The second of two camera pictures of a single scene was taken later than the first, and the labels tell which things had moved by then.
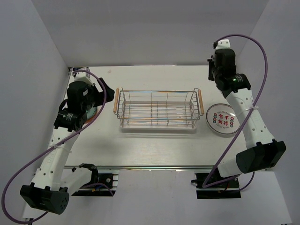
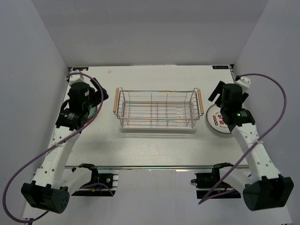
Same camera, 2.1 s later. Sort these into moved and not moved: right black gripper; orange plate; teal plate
Moved: right black gripper
Not moved: teal plate; orange plate
